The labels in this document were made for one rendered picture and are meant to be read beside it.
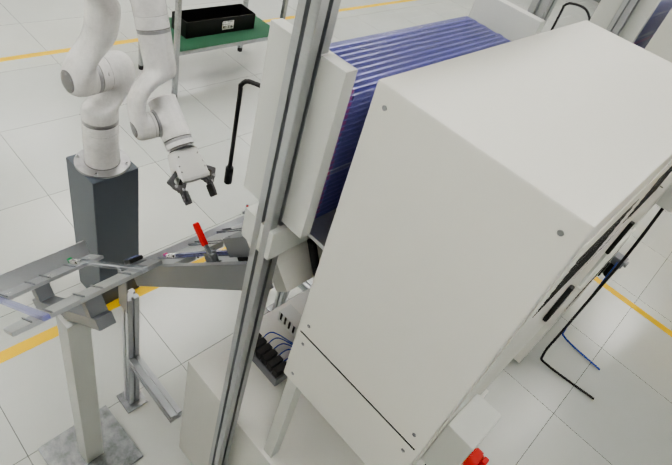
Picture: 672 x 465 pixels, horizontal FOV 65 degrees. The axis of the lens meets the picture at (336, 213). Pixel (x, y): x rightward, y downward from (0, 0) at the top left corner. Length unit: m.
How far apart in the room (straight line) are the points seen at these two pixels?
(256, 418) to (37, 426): 0.97
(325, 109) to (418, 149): 0.16
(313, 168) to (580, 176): 0.38
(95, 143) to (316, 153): 1.30
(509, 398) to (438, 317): 1.96
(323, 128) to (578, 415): 2.33
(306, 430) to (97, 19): 1.30
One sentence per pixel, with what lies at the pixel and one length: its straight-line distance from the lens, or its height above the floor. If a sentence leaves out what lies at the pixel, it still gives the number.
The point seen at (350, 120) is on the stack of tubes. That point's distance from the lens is 0.85.
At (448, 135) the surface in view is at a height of 1.71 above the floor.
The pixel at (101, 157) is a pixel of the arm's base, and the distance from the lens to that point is 2.05.
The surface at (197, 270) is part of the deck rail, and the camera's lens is 1.33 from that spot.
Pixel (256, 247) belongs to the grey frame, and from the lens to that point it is 0.99.
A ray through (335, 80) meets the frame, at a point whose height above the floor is 1.69.
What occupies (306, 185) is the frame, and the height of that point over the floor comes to 1.50.
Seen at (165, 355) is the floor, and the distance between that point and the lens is 2.40.
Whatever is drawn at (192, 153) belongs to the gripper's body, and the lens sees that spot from 1.65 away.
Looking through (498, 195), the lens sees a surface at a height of 1.68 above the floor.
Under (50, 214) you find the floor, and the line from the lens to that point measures 2.97.
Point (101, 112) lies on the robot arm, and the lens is 1.95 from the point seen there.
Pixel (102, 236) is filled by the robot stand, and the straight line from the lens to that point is 2.24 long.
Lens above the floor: 2.03
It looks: 40 degrees down
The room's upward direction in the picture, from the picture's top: 18 degrees clockwise
